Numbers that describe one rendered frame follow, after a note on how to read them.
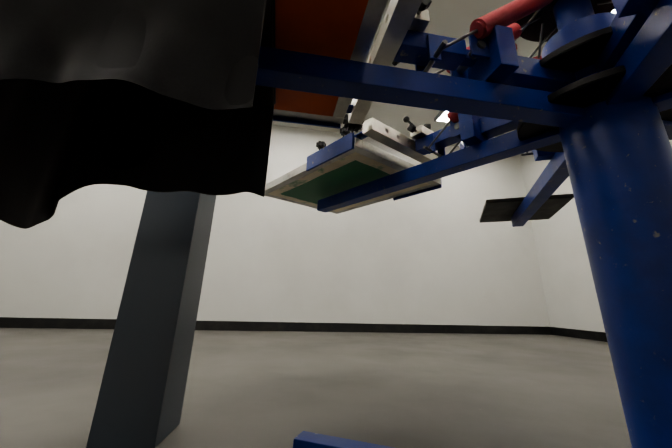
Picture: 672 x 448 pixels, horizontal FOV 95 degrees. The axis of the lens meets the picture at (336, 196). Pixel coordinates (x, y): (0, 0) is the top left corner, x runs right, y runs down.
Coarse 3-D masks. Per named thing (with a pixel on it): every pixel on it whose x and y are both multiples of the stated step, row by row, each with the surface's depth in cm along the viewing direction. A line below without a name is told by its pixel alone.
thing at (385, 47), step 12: (396, 0) 65; (408, 0) 63; (420, 0) 63; (396, 12) 66; (408, 12) 66; (384, 24) 72; (396, 24) 69; (408, 24) 69; (384, 36) 72; (396, 36) 72; (372, 48) 82; (384, 48) 76; (396, 48) 76; (372, 60) 81; (384, 60) 79; (360, 108) 100; (348, 120) 108; (360, 120) 106
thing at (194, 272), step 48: (192, 192) 108; (144, 240) 102; (192, 240) 104; (144, 288) 97; (192, 288) 106; (144, 336) 93; (192, 336) 109; (144, 384) 89; (96, 432) 85; (144, 432) 86
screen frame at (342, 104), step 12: (372, 0) 59; (384, 0) 59; (372, 12) 62; (372, 24) 65; (360, 36) 68; (372, 36) 68; (360, 48) 71; (360, 60) 74; (336, 108) 93; (312, 120) 100; (324, 120) 100; (336, 120) 100
